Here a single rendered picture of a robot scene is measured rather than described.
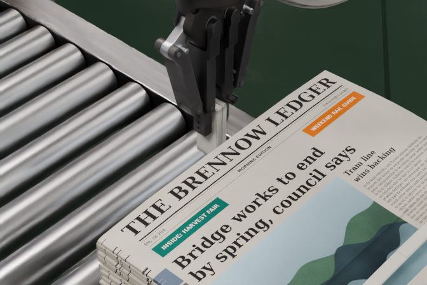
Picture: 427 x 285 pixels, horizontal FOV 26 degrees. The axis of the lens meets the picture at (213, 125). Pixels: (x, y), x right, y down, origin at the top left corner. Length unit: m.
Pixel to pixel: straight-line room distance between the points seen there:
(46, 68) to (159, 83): 0.16
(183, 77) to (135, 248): 0.21
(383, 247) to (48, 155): 0.54
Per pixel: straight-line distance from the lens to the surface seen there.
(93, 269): 1.00
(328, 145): 0.78
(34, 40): 1.33
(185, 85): 0.86
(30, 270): 1.01
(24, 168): 1.13
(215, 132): 0.94
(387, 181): 0.76
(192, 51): 0.88
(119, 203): 1.07
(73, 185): 1.10
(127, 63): 1.26
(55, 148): 1.15
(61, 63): 1.28
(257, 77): 2.55
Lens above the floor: 1.55
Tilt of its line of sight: 40 degrees down
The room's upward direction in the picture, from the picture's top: straight up
